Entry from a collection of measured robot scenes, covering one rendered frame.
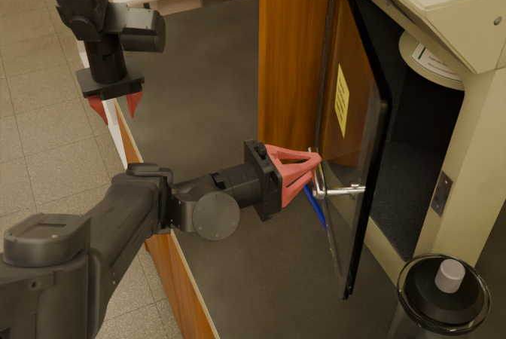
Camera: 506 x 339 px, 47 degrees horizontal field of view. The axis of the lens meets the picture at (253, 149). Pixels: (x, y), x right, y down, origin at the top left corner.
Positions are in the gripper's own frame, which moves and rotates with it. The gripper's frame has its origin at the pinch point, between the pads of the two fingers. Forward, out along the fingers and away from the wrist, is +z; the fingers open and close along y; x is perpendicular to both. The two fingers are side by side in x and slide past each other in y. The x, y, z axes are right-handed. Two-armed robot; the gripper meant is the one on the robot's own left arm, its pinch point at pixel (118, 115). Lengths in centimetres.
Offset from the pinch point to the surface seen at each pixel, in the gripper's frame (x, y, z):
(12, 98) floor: 167, -28, 108
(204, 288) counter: -28.8, 4.3, 16.4
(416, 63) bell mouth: -33, 35, -22
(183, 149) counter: 3.8, 11.8, 16.1
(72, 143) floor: 123, -8, 109
